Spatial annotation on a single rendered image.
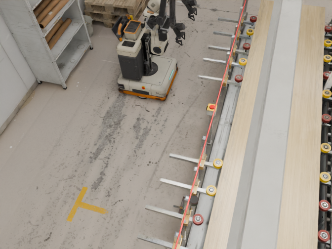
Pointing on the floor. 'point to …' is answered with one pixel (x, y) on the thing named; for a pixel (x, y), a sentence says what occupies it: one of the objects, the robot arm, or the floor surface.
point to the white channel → (273, 135)
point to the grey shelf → (15, 14)
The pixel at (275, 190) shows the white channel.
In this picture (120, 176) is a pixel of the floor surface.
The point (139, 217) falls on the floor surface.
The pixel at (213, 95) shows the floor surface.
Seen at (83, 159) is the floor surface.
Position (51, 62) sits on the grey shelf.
